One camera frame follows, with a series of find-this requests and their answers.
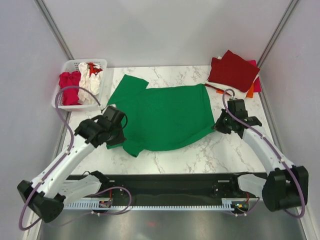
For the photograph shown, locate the folded orange t-shirt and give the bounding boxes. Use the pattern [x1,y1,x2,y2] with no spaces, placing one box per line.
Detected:
[214,83,254,99]

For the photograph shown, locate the crumpled red t-shirt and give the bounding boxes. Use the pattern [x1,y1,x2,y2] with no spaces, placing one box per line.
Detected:
[87,62,103,76]

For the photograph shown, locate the folded dark red t-shirt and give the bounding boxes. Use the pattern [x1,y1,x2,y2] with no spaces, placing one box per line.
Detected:
[208,50,260,92]

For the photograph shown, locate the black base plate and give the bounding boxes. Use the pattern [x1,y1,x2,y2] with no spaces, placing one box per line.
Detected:
[64,172,266,207]

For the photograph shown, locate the crumpled white t-shirt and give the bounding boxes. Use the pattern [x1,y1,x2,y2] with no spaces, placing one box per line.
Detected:
[78,62,103,105]

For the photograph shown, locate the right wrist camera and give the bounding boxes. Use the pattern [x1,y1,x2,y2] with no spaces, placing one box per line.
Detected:
[227,99,248,119]

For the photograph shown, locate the aluminium corner post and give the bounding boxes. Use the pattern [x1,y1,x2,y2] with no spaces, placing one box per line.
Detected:
[257,0,300,68]
[34,0,74,60]

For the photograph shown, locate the left aluminium corner post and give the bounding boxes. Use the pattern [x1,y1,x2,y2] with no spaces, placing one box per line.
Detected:
[34,0,74,60]

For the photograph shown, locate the folded pink t-shirt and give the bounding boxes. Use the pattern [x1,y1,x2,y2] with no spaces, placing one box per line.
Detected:
[248,60,262,93]

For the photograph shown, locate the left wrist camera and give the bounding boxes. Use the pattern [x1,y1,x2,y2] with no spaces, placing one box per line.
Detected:
[102,105,128,130]

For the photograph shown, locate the white slotted cable duct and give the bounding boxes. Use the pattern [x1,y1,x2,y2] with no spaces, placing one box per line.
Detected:
[64,198,250,211]

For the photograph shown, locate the green t-shirt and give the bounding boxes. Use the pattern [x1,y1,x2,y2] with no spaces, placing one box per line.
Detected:
[108,74,215,157]

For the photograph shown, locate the folded white t-shirt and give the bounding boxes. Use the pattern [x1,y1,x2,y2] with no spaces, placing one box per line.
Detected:
[205,56,262,99]

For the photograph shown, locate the white plastic laundry basket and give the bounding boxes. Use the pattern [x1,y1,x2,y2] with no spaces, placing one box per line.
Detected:
[52,58,107,112]

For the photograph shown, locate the right aluminium corner post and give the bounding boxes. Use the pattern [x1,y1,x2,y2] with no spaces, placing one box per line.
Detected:
[257,0,300,68]

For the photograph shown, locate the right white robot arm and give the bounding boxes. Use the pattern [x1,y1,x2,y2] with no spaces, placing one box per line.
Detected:
[213,109,309,218]

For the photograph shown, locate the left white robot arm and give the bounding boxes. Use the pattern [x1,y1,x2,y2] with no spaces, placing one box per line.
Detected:
[17,115,125,223]

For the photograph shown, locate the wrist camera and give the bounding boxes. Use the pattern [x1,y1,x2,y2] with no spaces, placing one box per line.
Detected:
[102,105,128,130]
[227,99,248,119]

